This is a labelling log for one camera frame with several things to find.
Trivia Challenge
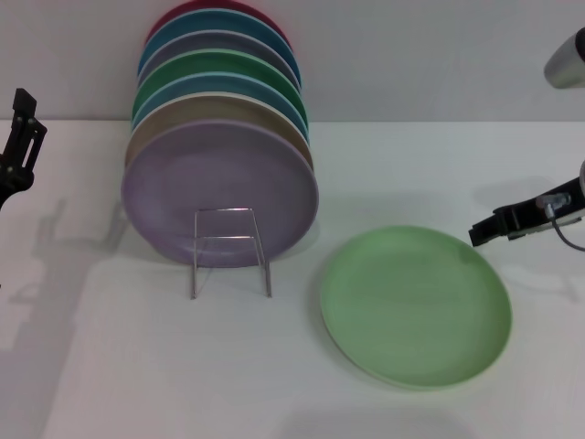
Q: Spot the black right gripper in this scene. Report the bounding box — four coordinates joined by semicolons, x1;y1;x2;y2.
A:
468;176;585;247

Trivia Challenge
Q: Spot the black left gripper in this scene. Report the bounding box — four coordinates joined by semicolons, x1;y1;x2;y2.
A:
0;89;48;207

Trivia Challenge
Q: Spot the light green plate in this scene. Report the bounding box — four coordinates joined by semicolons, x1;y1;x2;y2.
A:
318;224;513;392

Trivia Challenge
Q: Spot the lilac purple plate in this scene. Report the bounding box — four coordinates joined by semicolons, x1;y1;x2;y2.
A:
121;119;320;270

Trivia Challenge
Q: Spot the beige plate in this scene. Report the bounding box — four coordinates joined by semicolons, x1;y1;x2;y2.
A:
123;91;315;175

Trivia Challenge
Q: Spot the light blue plate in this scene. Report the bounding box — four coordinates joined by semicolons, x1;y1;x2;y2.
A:
131;72;311;143

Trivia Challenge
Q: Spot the dark green plate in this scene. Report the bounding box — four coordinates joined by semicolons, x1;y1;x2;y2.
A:
132;48;306;123

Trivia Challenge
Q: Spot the crimson red plate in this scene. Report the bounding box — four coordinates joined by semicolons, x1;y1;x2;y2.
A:
144;0;293;51

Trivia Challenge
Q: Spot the grey lavender plate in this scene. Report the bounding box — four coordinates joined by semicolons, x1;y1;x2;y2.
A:
136;30;301;88

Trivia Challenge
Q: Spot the teal blue plate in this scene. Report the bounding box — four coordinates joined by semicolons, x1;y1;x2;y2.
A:
137;8;303;91

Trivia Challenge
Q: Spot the right gripper cable with plug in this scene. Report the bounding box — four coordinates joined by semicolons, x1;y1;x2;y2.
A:
537;192;585;252

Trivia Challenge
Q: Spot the metal wire plate rack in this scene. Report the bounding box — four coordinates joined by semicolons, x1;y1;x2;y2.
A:
190;208;274;301

